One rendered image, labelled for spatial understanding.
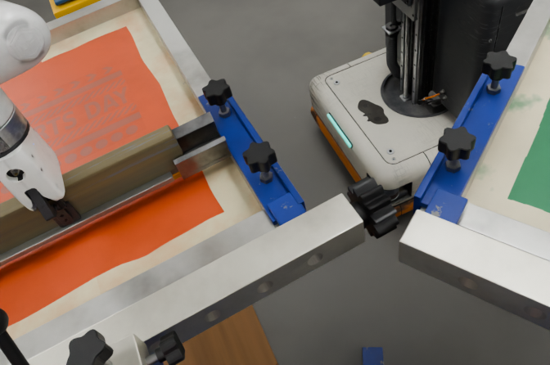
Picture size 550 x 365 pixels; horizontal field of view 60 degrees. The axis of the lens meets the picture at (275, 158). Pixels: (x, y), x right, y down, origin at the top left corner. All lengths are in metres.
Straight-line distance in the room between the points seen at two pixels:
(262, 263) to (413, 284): 1.16
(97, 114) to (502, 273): 0.74
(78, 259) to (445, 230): 0.52
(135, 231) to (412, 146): 1.10
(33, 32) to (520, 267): 0.58
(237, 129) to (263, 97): 1.54
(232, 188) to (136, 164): 0.15
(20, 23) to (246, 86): 1.86
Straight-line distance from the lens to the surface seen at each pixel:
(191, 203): 0.76
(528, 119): 0.82
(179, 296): 0.58
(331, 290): 1.69
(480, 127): 0.74
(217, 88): 0.75
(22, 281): 0.82
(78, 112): 1.01
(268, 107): 2.25
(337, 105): 1.80
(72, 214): 0.76
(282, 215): 0.64
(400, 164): 1.60
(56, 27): 1.23
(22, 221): 0.77
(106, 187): 0.74
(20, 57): 0.61
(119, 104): 0.98
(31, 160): 0.66
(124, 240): 0.76
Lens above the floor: 1.54
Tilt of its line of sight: 49 degrees down
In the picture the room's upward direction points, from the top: 16 degrees counter-clockwise
